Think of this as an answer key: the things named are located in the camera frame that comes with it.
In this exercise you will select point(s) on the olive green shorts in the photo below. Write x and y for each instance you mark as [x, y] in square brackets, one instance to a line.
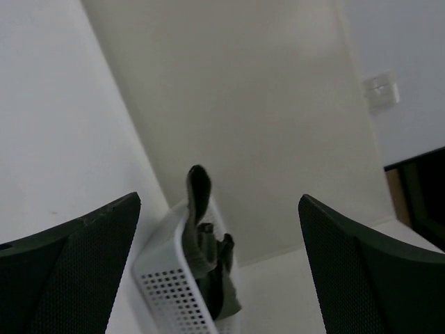
[209, 259]

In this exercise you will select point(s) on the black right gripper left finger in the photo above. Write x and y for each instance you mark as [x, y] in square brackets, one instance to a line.
[65, 279]

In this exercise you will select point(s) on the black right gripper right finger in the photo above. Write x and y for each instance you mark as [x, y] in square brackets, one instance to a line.
[366, 281]

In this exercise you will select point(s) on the white wall outlet plate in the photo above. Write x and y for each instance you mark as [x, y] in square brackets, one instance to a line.
[381, 91]

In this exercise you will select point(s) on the white perforated plastic basket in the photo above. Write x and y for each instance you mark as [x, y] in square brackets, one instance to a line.
[167, 285]

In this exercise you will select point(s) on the dark wooden cabinet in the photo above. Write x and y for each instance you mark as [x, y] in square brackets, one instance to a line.
[417, 190]

